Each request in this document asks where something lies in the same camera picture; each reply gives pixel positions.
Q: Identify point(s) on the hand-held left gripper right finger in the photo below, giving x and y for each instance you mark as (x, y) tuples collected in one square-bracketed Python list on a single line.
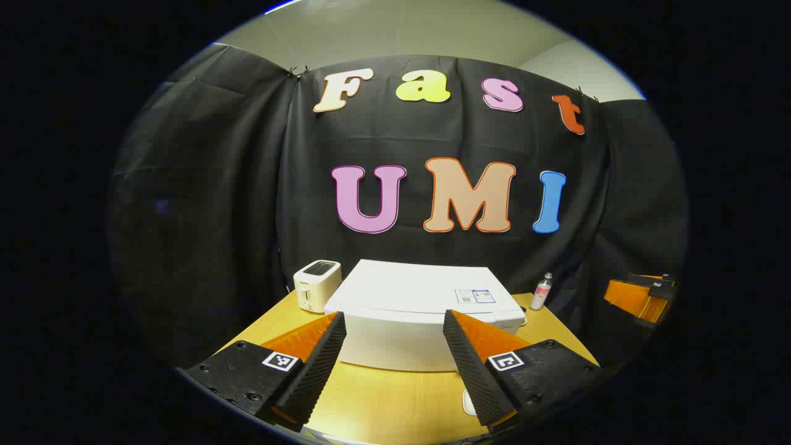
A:
[(474, 364)]

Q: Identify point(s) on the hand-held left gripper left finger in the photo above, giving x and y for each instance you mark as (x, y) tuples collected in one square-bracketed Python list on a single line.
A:
[(316, 364)]

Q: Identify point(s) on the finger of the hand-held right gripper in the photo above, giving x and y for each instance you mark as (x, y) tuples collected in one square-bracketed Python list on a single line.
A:
[(633, 298)]

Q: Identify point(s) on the white square plate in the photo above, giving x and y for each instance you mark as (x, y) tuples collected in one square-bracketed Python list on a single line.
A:
[(468, 403)]

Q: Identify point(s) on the white microwave oven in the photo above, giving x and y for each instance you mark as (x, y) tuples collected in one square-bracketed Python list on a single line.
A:
[(401, 296)]

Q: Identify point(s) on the white toaster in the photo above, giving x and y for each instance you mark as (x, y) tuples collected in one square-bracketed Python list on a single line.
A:
[(315, 285)]

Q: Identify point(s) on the small clear bottle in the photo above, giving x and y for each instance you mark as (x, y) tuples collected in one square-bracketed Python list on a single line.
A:
[(541, 293)]

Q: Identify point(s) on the black backdrop cloth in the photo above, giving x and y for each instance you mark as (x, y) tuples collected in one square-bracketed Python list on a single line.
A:
[(235, 204)]

